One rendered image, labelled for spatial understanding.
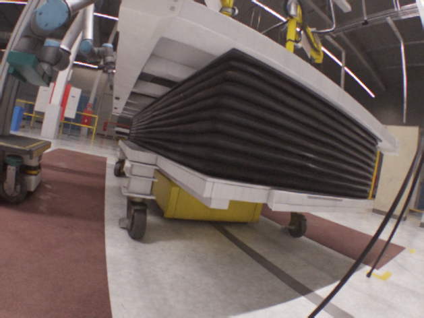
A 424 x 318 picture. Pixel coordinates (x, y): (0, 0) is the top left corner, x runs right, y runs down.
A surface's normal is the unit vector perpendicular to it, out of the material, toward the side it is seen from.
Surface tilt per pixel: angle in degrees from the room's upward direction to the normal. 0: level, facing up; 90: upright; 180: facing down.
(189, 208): 90
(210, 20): 90
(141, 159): 90
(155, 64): 90
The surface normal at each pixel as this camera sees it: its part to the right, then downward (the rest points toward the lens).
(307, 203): 0.44, 0.11
